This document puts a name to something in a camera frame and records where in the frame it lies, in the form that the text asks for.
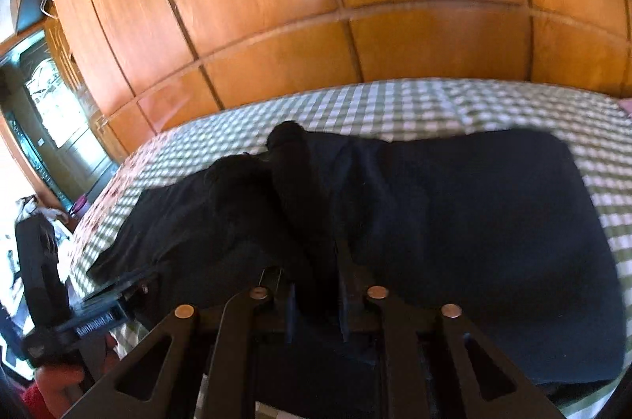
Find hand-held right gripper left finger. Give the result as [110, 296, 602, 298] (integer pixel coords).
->
[64, 268, 297, 419]

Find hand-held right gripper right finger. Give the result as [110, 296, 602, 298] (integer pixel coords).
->
[336, 246, 568, 419]

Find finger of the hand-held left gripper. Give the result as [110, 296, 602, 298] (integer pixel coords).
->
[81, 271, 161, 308]

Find black embroidered pants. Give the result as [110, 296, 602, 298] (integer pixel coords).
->
[88, 120, 628, 405]

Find person's left hand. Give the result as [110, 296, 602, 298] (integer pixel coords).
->
[34, 364, 86, 411]

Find floral patterned quilt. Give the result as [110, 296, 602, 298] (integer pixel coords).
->
[69, 143, 164, 282]

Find white crumpled cloth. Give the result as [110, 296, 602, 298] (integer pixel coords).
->
[15, 196, 67, 225]

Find green white gingham bed cover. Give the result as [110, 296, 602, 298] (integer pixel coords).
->
[69, 78, 632, 419]

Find inlaid wooden cabinet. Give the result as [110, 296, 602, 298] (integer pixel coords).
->
[0, 19, 119, 212]

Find wooden panelled wardrobe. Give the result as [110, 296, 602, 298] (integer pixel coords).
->
[42, 0, 632, 163]

